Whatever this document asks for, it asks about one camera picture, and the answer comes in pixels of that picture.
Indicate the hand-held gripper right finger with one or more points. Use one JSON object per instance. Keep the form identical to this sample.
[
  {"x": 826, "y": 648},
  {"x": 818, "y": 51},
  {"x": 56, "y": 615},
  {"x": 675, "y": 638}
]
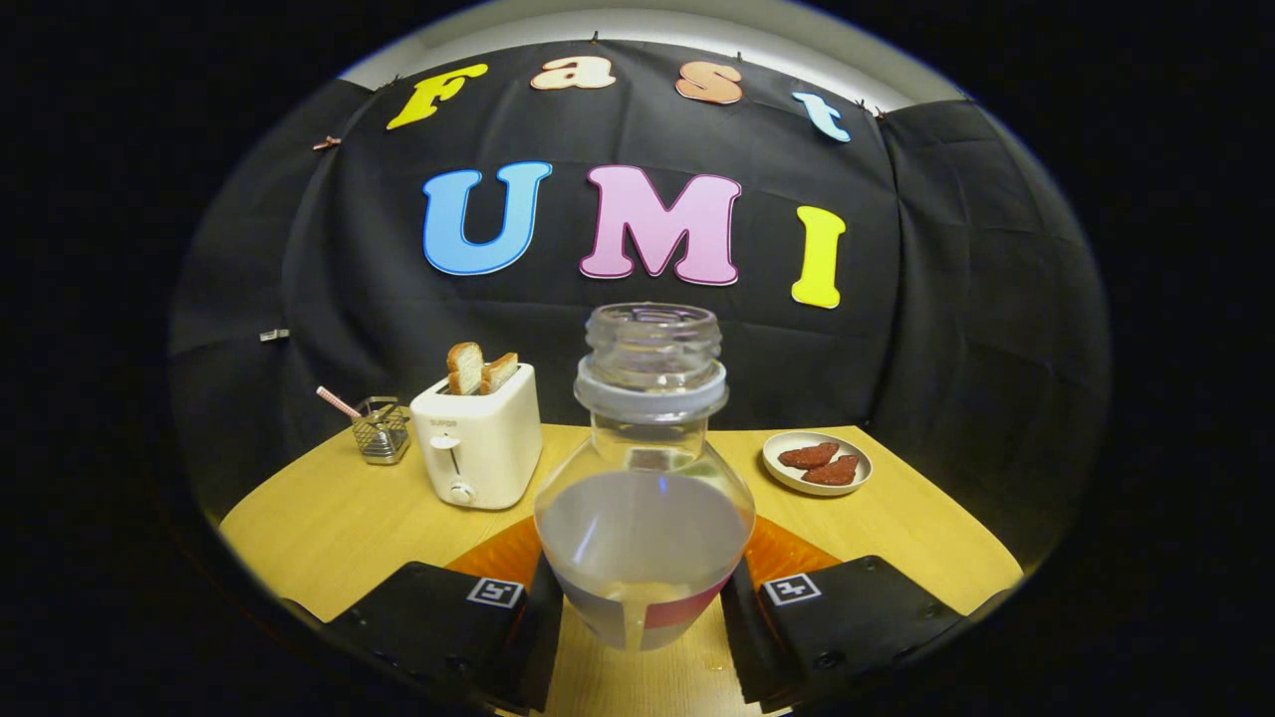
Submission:
[{"x": 747, "y": 637}]

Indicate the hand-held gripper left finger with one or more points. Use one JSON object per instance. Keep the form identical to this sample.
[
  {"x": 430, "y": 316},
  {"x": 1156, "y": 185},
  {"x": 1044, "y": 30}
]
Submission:
[{"x": 528, "y": 647}]

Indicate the clear juice bottle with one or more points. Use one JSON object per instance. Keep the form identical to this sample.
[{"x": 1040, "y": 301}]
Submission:
[{"x": 642, "y": 518}]

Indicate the white round plate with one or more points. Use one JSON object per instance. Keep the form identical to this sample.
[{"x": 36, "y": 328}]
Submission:
[{"x": 782, "y": 478}]

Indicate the red meat piece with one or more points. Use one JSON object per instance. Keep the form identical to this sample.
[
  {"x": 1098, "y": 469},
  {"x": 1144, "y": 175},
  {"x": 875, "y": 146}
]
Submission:
[
  {"x": 832, "y": 471},
  {"x": 807, "y": 456}
]

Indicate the white toaster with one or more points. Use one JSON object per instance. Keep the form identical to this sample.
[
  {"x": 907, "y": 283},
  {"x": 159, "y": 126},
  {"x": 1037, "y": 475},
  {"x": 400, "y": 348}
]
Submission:
[{"x": 488, "y": 438}]

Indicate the wooden table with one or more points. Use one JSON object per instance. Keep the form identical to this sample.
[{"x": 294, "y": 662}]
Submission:
[{"x": 329, "y": 518}]

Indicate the metal mesh holder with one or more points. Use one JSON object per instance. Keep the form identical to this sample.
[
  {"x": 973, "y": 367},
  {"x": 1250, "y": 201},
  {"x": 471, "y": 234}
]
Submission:
[{"x": 381, "y": 443}]

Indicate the toast slice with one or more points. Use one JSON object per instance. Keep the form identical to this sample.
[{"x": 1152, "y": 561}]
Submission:
[
  {"x": 499, "y": 372},
  {"x": 464, "y": 368}
]

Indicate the pink striped straw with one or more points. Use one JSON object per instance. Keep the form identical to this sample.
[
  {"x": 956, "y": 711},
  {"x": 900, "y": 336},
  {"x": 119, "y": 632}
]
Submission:
[{"x": 337, "y": 401}]

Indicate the pink clothes peg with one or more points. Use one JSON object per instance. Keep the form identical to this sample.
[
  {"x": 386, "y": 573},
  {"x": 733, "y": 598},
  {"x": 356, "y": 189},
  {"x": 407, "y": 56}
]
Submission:
[{"x": 327, "y": 143}]

